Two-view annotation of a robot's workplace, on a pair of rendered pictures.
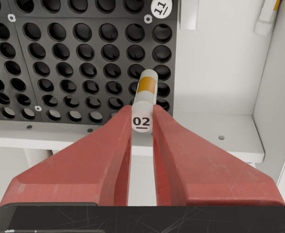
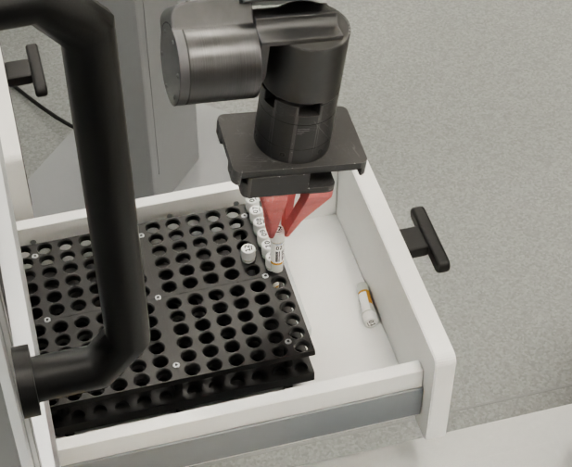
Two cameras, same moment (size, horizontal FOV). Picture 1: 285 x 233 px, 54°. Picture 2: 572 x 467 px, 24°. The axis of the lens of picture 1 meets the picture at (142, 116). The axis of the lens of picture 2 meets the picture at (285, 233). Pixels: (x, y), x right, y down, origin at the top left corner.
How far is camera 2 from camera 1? 1.06 m
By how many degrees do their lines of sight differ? 80
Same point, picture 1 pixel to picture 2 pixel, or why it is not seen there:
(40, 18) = (182, 293)
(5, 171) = not seen: outside the picture
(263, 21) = (365, 310)
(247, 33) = (361, 331)
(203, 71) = (336, 372)
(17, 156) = not seen: outside the picture
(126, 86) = (260, 323)
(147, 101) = (278, 258)
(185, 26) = not seen: hidden behind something
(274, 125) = (408, 332)
